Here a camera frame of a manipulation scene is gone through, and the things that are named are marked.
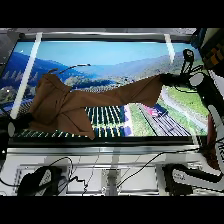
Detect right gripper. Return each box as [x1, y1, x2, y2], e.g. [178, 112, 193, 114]
[159, 73, 188, 88]

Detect brown trousers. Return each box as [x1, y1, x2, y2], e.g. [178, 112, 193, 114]
[27, 73, 165, 141]

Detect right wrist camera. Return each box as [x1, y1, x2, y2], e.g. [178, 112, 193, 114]
[181, 48, 197, 76]

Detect black cable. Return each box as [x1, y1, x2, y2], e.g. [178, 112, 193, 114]
[115, 147, 209, 190]
[42, 155, 89, 192]

